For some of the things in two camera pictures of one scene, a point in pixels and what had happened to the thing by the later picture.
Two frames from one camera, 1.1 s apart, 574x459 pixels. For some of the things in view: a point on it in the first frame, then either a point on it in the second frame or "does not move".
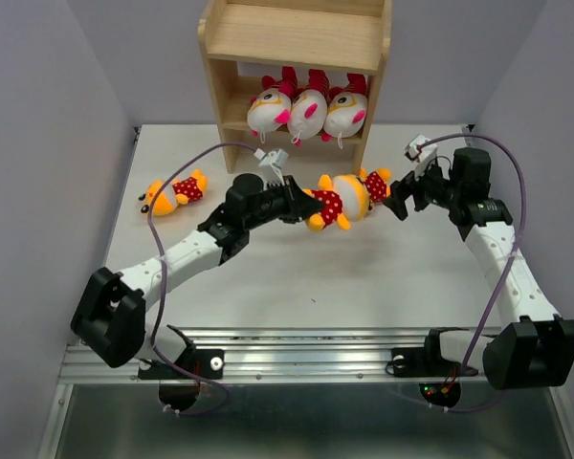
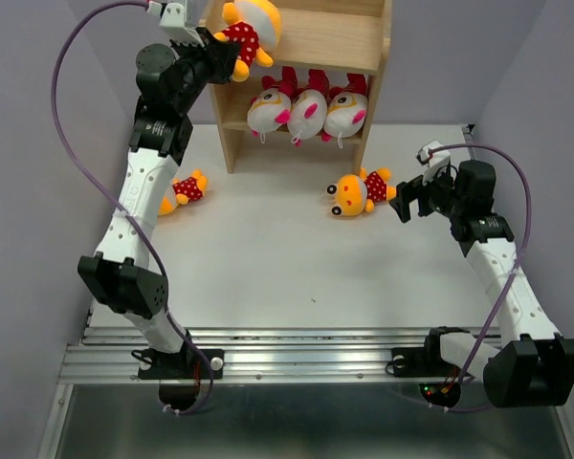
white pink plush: [271, 108] does not move
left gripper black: [300, 204] → [221, 56]
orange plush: [178, 192] does not move
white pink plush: [309, 109] does not move
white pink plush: [346, 109] does not move
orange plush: [345, 200] → [256, 28]
